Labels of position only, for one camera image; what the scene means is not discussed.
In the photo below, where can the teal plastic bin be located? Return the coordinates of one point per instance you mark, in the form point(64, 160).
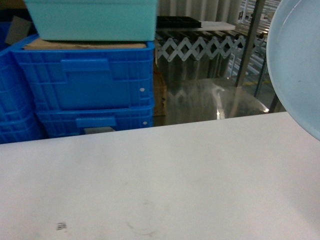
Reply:
point(94, 20)

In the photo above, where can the black flat panel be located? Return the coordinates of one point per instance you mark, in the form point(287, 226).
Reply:
point(18, 30)

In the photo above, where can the blue crate upper middle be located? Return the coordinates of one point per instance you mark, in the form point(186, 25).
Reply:
point(16, 101)

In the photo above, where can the white board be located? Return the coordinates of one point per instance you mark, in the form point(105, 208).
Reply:
point(217, 26)

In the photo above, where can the expandable roller conveyor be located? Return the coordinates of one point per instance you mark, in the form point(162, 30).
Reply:
point(184, 45)

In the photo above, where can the light blue oval tray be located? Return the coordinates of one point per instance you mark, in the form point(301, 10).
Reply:
point(293, 59)

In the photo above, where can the black compartment tray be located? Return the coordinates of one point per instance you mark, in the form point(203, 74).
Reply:
point(177, 22)

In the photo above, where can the blue crate lower middle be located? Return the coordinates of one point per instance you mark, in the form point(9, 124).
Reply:
point(26, 129)

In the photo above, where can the blue crate lower right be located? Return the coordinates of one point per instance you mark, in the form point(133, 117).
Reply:
point(66, 123)

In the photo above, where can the blue crate upper right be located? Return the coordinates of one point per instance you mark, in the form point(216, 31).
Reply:
point(87, 79)

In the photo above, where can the blue crate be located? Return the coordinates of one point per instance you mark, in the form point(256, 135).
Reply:
point(26, 129)
point(66, 123)
point(16, 101)
point(87, 79)

